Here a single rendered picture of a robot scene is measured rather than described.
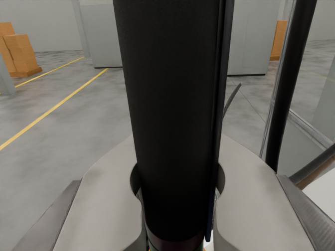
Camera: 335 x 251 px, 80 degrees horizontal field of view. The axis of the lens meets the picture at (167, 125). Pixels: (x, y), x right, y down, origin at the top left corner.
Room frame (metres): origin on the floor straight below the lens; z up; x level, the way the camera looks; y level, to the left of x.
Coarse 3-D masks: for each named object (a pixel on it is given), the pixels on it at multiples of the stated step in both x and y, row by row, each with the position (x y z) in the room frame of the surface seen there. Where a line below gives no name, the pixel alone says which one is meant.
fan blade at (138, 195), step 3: (138, 192) 0.40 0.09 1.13; (141, 192) 0.37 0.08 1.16; (138, 195) 0.39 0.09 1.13; (141, 195) 0.36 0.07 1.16; (138, 198) 0.38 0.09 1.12; (141, 198) 0.35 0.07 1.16; (141, 201) 0.35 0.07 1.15; (141, 204) 0.35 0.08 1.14; (144, 213) 0.32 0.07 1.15; (144, 216) 0.31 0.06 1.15; (144, 219) 0.32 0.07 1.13; (144, 222) 0.32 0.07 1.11
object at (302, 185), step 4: (332, 156) 0.21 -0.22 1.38; (328, 160) 0.20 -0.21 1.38; (332, 160) 0.20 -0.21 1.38; (324, 164) 0.19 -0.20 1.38; (328, 164) 0.20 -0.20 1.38; (320, 168) 0.19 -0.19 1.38; (324, 168) 0.19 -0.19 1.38; (312, 172) 0.18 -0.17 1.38; (316, 172) 0.18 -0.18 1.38; (320, 172) 0.18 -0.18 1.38; (308, 176) 0.17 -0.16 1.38; (312, 176) 0.18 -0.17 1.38; (316, 176) 0.18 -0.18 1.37; (304, 180) 0.17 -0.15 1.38; (308, 180) 0.17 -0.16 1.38; (312, 180) 0.17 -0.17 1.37; (296, 184) 0.16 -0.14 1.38; (300, 184) 0.16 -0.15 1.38; (304, 184) 0.16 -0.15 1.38; (308, 184) 0.17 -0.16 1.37; (300, 188) 0.16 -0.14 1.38; (304, 188) 0.16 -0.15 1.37
